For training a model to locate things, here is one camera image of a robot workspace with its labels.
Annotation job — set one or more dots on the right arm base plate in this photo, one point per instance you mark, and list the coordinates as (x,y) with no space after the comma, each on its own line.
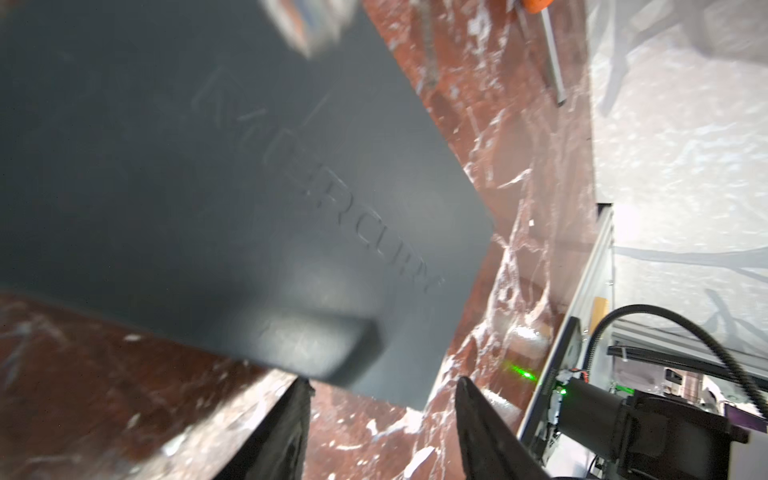
(564,357)

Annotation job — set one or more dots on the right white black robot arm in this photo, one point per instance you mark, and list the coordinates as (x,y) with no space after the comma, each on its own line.
(648,436)

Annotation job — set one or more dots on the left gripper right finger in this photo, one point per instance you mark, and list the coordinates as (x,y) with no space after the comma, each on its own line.
(489,450)

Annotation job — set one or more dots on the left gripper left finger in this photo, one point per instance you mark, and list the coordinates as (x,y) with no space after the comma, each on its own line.
(277,447)

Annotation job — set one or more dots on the dark grey box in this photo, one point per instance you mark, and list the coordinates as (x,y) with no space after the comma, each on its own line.
(176,167)

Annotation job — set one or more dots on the orange handled tool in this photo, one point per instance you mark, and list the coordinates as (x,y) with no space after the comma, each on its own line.
(541,8)

